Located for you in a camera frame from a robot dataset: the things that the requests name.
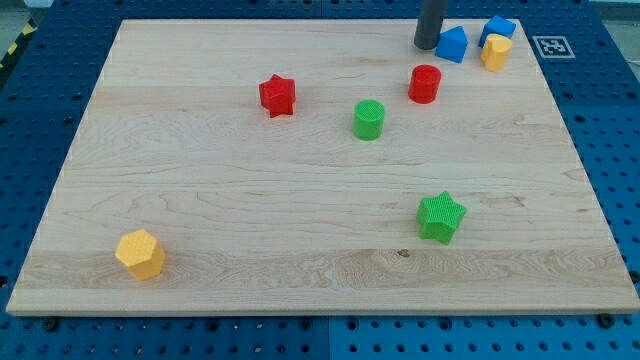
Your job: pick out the yellow heart block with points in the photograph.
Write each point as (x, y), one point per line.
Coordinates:
(495, 52)

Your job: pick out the wooden board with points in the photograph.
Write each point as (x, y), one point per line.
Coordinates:
(295, 215)

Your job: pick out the blue cube block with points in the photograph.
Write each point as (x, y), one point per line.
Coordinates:
(497, 25)

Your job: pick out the red star block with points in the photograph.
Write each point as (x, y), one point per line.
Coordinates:
(278, 95)

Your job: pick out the yellow hexagon block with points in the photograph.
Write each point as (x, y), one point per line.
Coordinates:
(141, 254)

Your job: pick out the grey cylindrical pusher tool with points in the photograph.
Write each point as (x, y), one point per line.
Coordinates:
(429, 24)

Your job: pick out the green cylinder block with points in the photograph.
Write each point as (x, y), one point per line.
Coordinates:
(368, 121)

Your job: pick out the green star block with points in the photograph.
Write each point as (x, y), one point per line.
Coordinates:
(439, 217)

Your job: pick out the red cylinder block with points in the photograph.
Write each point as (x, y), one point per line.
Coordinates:
(424, 84)

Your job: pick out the white fiducial marker tag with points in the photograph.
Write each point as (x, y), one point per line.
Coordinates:
(553, 47)

